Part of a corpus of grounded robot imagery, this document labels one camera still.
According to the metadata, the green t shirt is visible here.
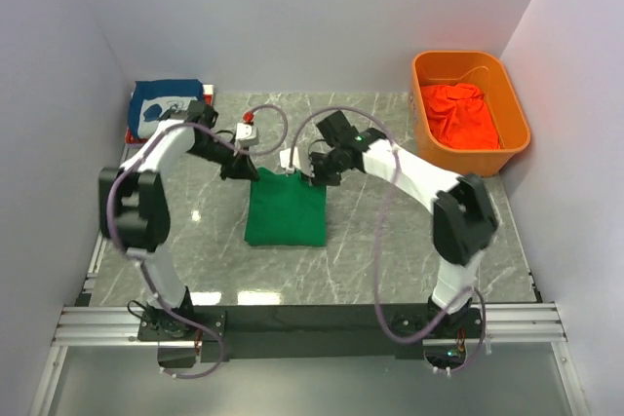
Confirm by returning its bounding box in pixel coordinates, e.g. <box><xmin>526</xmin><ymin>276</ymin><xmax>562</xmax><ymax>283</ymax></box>
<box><xmin>244</xmin><ymin>168</ymin><xmax>328</xmax><ymax>247</ymax></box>

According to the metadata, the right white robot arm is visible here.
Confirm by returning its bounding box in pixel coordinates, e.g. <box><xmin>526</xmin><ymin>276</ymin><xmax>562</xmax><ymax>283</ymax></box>
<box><xmin>280</xmin><ymin>106</ymin><xmax>498</xmax><ymax>344</ymax></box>

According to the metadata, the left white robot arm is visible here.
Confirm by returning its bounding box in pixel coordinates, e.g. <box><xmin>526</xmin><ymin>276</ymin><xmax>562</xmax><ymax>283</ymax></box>
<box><xmin>98</xmin><ymin>100</ymin><xmax>259</xmax><ymax>338</ymax></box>

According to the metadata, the folded blue t shirt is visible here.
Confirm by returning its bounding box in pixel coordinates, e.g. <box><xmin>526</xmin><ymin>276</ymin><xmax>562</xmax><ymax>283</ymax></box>
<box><xmin>127</xmin><ymin>77</ymin><xmax>205</xmax><ymax>140</ymax></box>

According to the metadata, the orange t shirt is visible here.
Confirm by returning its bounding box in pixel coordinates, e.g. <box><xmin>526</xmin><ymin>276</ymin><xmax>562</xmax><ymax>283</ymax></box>
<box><xmin>420</xmin><ymin>83</ymin><xmax>500</xmax><ymax>150</ymax></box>

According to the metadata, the orange plastic basket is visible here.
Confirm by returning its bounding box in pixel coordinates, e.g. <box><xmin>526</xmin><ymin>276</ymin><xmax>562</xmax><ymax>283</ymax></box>
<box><xmin>409</xmin><ymin>50</ymin><xmax>531</xmax><ymax>177</ymax></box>

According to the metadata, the black base beam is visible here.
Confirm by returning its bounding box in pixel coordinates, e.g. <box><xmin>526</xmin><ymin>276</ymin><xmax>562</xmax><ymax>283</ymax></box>
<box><xmin>137</xmin><ymin>304</ymin><xmax>485</xmax><ymax>368</ymax></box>

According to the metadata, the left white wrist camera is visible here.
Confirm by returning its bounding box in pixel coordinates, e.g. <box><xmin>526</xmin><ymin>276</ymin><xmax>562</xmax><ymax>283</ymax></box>
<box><xmin>235</xmin><ymin>111</ymin><xmax>259</xmax><ymax>149</ymax></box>

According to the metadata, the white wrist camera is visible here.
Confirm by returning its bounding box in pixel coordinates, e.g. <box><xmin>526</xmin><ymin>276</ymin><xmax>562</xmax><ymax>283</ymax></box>
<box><xmin>235</xmin><ymin>111</ymin><xmax>259</xmax><ymax>149</ymax></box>
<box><xmin>279</xmin><ymin>146</ymin><xmax>313</xmax><ymax>177</ymax></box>

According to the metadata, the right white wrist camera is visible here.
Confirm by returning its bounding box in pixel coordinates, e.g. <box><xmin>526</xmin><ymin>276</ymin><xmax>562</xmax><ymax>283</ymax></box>
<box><xmin>279</xmin><ymin>146</ymin><xmax>313</xmax><ymax>177</ymax></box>

